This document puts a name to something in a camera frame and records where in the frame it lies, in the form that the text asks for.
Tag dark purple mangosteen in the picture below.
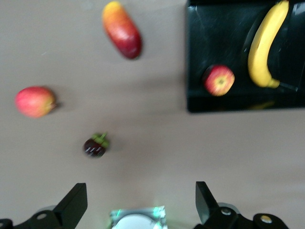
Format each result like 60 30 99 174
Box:
82 133 111 158

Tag brown table cover sheet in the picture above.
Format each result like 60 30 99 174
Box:
0 0 305 229

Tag black plastic tray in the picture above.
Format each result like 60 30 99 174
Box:
185 0 305 113

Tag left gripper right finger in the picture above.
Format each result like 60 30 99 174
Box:
193 181 290 229

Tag red yellow striped apple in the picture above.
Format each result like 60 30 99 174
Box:
202 64 236 97

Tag red orange mango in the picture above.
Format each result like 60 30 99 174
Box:
102 1 143 60

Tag plain red apple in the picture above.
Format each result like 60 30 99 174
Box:
14 86 58 119

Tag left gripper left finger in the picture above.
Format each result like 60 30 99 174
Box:
14 183 88 229

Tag yellow banana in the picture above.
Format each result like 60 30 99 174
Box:
247 0 290 88

